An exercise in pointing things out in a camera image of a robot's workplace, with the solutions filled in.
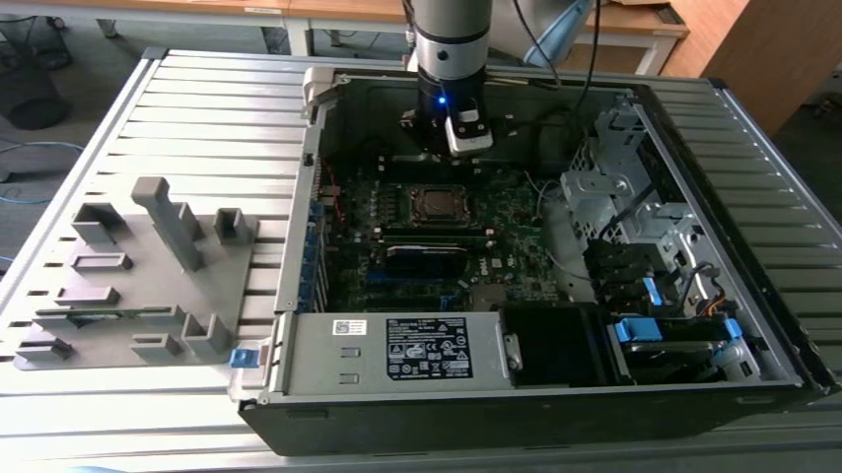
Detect black drive bay bracket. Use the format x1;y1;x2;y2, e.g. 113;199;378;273
582;238;679;316

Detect black RAM slot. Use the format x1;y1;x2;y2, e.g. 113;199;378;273
383;235;496;247
383;225;494;237

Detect wooden top desk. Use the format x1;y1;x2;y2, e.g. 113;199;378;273
286;0;691;76
0;0;295;40

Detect black expansion card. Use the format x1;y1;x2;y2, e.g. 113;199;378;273
383;242;474;278

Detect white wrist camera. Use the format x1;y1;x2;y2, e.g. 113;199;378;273
443;98;496;159

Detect black power supply label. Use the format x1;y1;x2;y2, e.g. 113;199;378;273
384;315;476;380

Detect chipset heat sink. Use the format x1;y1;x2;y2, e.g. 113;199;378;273
470;281;510;305

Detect coloured power wires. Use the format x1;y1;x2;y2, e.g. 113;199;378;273
701;294;735;319

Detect metal socket cover frame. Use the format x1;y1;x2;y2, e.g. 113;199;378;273
412;185;476;227

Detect grey parts rack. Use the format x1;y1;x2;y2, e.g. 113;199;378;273
11;175;263;372

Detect black hard disk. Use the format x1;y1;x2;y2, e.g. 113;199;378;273
622;339;719;384

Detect black disk cable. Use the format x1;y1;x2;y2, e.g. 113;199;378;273
676;259;719;309

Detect CPU with silver top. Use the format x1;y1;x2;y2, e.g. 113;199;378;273
422;188;462;218

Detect green RAM stick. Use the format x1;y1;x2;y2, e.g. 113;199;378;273
63;305;177;329

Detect copper cable connector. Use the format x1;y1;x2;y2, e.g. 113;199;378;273
484;74;562;91

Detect black wire basket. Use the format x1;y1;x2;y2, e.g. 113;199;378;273
0;14;73;70

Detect black open PC case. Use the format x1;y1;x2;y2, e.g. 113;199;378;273
227;66;842;458

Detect black waste bin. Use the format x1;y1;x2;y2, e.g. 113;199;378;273
0;63;72;132

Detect green motherboard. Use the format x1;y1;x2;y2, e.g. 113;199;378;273
315;157;598;314

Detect grey power supply unit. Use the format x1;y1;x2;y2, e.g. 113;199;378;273
260;310;515;396

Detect wooden cabinet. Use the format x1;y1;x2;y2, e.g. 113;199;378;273
660;0;842;137

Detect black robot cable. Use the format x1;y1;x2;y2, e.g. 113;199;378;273
568;0;606;117

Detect grey sleeved wire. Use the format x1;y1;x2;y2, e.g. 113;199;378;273
547;245;594;284
534;177;568;221

